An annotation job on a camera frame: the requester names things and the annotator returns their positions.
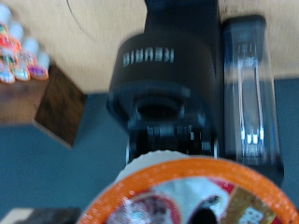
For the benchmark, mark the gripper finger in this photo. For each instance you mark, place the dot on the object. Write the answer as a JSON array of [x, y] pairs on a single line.
[[53, 217]]

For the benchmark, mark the Keurig water reservoir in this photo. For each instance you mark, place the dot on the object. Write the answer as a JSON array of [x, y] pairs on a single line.
[[249, 93]]

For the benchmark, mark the orange-rimmed coffee pod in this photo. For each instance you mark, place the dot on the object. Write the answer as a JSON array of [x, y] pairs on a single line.
[[193, 183]]

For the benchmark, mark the black Keurig coffee machine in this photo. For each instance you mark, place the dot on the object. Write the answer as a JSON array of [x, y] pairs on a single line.
[[168, 77]]

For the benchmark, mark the brown wooden box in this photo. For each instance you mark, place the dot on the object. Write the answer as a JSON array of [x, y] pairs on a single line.
[[59, 105]]

